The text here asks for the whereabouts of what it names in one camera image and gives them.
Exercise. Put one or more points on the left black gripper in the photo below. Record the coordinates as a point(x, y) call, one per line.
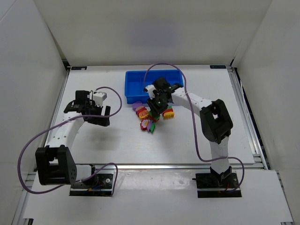
point(94, 112)

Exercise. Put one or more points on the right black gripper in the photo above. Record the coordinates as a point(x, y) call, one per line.
point(156, 107)

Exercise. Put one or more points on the green 2x4 lego brick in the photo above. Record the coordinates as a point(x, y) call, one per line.
point(153, 118)

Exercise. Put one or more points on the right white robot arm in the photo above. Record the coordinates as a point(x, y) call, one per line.
point(216, 123)

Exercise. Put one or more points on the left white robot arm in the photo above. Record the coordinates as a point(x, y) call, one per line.
point(55, 164)

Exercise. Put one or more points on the green red yellow lego stack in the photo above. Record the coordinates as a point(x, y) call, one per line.
point(168, 113)

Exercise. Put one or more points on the yellow orange butterfly lego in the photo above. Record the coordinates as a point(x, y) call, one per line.
point(143, 115)

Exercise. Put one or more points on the purple green lego stack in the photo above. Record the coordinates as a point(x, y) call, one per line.
point(151, 126)

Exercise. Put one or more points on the purple butterfly lego brick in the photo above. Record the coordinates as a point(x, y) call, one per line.
point(140, 108)

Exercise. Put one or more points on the red flower lego brick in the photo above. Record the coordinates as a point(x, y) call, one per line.
point(143, 124)

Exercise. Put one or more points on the red half-round lego brick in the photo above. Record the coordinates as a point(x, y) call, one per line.
point(140, 110)

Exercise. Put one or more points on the purple rounded lego brick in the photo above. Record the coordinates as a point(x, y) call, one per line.
point(137, 104)

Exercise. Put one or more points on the blue divided plastic bin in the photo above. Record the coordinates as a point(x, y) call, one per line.
point(134, 83)

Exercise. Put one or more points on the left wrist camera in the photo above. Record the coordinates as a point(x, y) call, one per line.
point(99, 98)

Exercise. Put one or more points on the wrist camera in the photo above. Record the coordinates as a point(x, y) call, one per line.
point(99, 98)
point(150, 89)

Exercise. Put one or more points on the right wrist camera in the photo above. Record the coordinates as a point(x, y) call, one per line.
point(150, 89)

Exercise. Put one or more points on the aluminium frame rail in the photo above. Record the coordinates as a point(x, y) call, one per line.
point(257, 165)

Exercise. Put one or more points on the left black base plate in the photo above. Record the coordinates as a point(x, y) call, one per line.
point(100, 185)

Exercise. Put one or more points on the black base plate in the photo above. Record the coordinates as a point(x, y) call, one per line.
point(208, 187)
point(100, 185)

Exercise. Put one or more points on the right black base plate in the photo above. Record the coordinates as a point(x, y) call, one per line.
point(208, 187)

